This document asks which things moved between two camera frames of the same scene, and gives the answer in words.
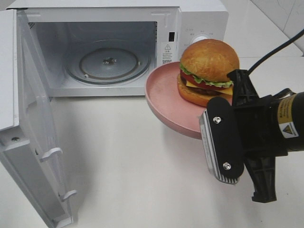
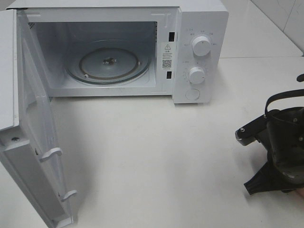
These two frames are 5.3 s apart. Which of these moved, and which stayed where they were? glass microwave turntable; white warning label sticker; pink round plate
Moved: pink round plate
Stayed: white warning label sticker; glass microwave turntable
